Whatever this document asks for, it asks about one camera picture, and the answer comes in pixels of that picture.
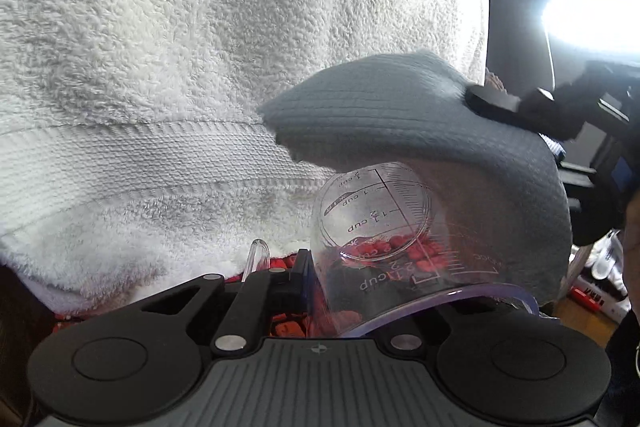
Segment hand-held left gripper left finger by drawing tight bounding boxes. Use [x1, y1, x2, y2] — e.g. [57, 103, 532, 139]
[140, 249, 317, 356]

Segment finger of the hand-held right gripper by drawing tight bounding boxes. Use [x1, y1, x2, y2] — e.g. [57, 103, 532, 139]
[465, 86, 586, 142]

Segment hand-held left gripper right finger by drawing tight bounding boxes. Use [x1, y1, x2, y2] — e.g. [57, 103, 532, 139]
[390, 306, 507, 354]

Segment clear plastic measuring cup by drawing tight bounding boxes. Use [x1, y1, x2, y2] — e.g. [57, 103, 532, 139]
[242, 162, 542, 340]

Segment pale teal cleaning cloth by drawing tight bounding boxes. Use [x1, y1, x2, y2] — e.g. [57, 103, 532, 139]
[257, 51, 574, 308]

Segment red and black keyboard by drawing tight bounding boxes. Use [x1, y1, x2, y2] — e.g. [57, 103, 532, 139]
[55, 232, 451, 340]

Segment white and black plush toy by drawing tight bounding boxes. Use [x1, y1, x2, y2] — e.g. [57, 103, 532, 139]
[582, 229, 627, 295]

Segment white terry towel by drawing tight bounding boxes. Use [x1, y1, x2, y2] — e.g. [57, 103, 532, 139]
[0, 0, 490, 314]

